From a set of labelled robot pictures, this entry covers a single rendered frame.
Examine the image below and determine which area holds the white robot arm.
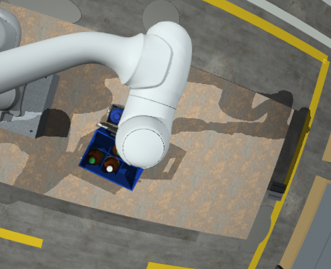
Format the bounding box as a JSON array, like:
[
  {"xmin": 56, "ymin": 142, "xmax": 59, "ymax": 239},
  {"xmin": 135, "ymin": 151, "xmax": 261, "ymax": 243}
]
[{"xmin": 0, "ymin": 8, "xmax": 192, "ymax": 169}]

